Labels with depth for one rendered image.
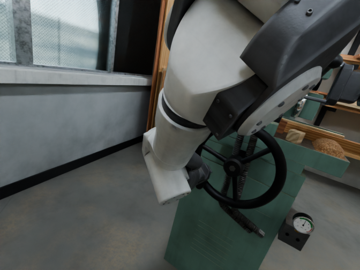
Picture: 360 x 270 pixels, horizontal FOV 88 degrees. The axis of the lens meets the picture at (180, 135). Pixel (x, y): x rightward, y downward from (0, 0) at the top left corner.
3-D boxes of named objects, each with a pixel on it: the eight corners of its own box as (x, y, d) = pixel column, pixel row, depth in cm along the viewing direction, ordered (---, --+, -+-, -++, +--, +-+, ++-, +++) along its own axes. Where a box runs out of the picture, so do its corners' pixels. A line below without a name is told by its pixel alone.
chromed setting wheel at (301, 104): (291, 117, 84) (302, 89, 80) (291, 114, 95) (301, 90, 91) (298, 119, 83) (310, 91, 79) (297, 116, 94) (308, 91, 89)
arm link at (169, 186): (171, 205, 43) (148, 208, 33) (156, 164, 48) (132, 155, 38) (215, 185, 42) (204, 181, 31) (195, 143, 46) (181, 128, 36)
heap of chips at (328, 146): (314, 150, 63) (320, 140, 62) (310, 141, 75) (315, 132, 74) (347, 160, 59) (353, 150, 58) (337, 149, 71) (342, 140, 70)
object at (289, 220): (277, 239, 71) (285, 223, 68) (278, 220, 81) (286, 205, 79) (301, 253, 67) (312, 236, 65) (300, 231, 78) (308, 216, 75)
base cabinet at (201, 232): (162, 258, 110) (189, 151, 87) (201, 207, 159) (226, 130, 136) (235, 315, 92) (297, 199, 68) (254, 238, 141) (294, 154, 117)
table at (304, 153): (171, 122, 78) (174, 109, 76) (201, 115, 103) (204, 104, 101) (350, 192, 52) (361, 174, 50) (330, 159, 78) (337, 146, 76)
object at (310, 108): (291, 114, 91) (301, 90, 87) (291, 113, 97) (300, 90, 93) (313, 121, 87) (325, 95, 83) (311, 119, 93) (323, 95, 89)
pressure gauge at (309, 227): (286, 231, 66) (297, 213, 63) (287, 224, 69) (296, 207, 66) (307, 241, 63) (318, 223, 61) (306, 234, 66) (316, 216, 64)
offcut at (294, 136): (295, 144, 65) (300, 133, 64) (284, 139, 68) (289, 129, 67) (301, 143, 68) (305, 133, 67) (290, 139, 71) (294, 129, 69)
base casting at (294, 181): (190, 151, 87) (195, 133, 84) (226, 130, 135) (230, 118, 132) (297, 199, 68) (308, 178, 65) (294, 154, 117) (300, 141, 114)
